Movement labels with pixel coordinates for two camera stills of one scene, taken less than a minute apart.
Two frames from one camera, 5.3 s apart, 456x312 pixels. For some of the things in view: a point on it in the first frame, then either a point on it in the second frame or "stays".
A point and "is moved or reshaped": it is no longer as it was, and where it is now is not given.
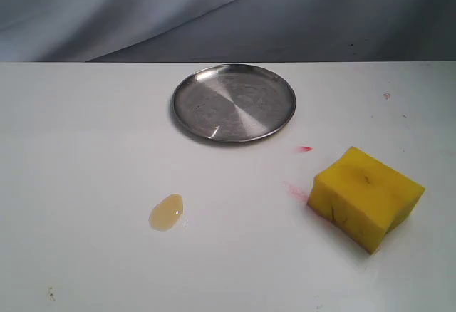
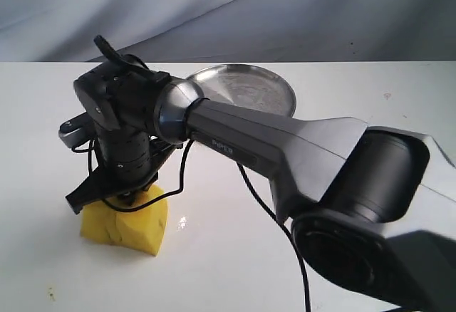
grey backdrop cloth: (227, 16) stays
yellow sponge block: (363, 199) is moved or reshaped
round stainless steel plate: (231, 102) stays
